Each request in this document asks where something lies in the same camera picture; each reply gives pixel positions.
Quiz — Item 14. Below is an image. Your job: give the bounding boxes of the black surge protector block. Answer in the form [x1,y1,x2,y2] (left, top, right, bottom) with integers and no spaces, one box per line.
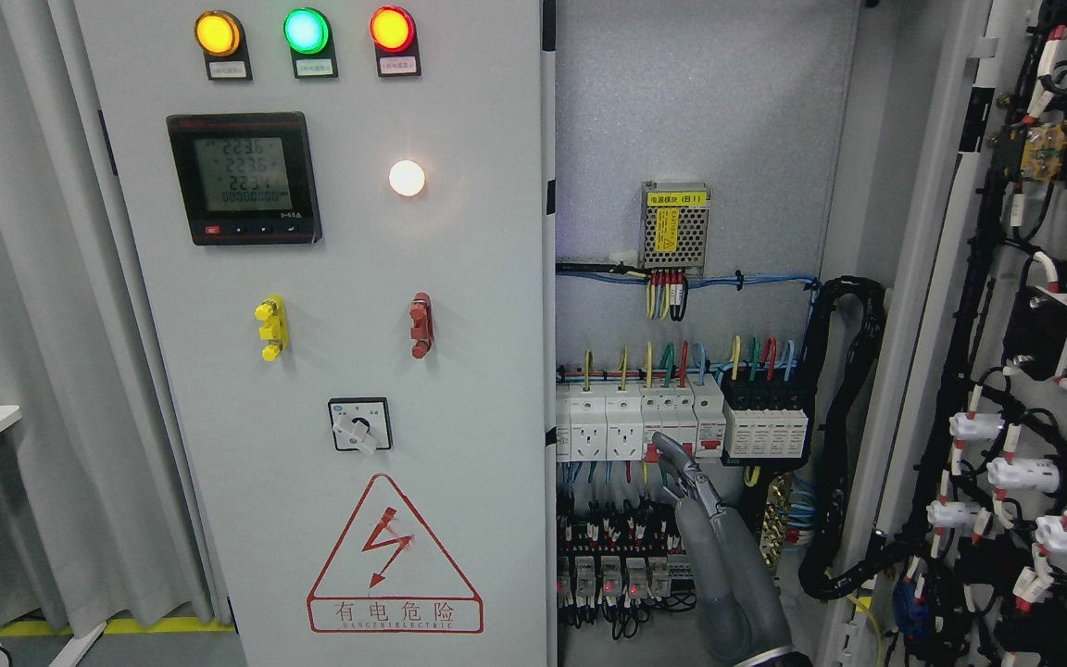
[721,374,810,472]

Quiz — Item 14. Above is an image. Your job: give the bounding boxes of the red indicator lamp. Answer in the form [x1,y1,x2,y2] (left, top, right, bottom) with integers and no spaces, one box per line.
[369,6,416,52]

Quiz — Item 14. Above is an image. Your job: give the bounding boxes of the yellow terminal post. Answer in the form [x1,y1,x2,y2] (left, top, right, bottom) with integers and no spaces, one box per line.
[255,293,291,362]

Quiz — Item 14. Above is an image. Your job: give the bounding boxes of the grey cabinet door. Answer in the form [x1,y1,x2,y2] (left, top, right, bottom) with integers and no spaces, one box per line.
[801,1,1067,666]
[73,1,556,666]

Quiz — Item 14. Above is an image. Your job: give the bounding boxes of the white socket breaker row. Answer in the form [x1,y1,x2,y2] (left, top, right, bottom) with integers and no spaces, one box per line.
[556,375,728,463]

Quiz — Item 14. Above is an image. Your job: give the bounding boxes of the relay terminal row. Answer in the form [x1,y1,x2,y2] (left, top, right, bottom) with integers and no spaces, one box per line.
[555,497,697,640]

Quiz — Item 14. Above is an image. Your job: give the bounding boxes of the metal power supply module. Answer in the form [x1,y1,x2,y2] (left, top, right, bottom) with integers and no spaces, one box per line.
[640,181,711,277]

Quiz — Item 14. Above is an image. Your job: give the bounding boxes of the black digital power meter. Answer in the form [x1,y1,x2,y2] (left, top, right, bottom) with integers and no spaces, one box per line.
[166,111,322,247]

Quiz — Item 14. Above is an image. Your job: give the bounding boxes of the yellow indicator lamp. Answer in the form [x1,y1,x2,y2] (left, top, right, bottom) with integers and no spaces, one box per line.
[194,11,243,58]

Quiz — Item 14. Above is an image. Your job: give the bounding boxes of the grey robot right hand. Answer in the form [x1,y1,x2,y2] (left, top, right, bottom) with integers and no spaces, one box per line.
[652,432,810,666]

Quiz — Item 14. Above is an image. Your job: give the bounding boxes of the green indicator lamp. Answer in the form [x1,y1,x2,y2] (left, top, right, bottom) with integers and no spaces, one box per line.
[283,7,331,55]

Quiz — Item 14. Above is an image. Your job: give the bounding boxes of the red terminal post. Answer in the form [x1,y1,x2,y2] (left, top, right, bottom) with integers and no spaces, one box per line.
[409,292,433,359]

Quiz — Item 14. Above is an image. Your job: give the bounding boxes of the right black cable loom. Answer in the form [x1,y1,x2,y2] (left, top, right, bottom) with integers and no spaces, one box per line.
[797,275,891,601]

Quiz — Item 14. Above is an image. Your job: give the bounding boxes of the red electric hazard sticker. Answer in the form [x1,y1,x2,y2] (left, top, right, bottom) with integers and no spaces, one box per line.
[308,473,483,634]

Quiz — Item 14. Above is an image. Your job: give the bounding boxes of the white indicator lamp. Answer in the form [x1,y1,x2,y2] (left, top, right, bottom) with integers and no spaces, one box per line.
[388,159,427,197]

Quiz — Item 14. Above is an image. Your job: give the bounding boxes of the rotary selector switch left door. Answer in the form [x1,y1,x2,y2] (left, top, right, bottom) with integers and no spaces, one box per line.
[329,397,393,455]

